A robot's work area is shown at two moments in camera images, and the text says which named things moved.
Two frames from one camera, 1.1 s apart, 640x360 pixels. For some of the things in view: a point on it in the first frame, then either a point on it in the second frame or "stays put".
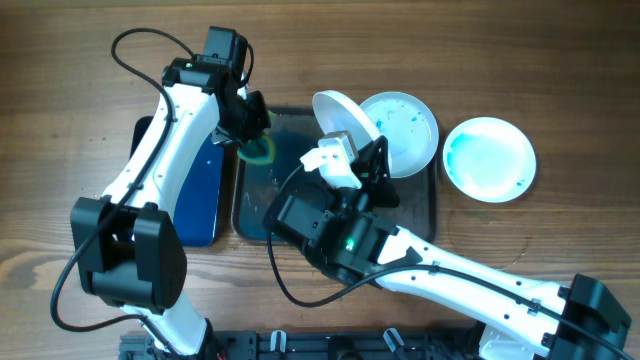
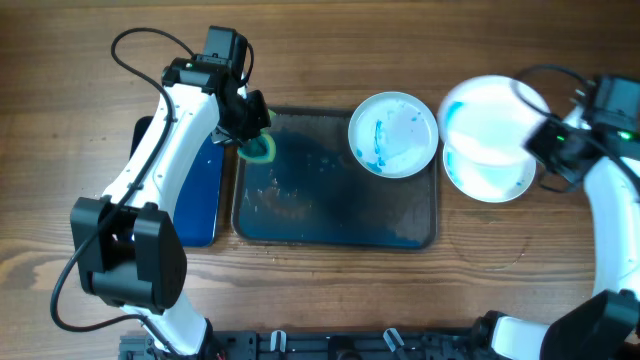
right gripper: x=373 y=172 to x=535 y=140
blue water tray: x=198 y=206 stays put
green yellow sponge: x=260 y=150 stays put
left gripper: x=261 y=119 stays put
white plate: x=336 y=113 to x=486 y=119
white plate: x=490 y=159 stays put
